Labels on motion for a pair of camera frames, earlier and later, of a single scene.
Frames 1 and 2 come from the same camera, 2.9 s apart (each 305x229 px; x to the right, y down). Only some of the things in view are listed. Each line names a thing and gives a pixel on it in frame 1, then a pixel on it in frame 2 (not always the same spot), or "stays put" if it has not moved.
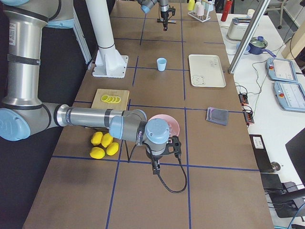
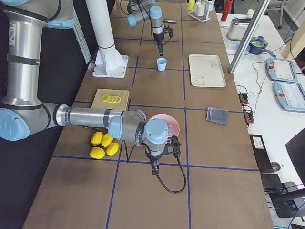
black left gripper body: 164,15 to 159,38
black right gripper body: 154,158 stays put
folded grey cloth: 218,116 stays put
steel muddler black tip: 159,20 stays put
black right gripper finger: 156,167 stays put
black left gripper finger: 165,25 to 160,47
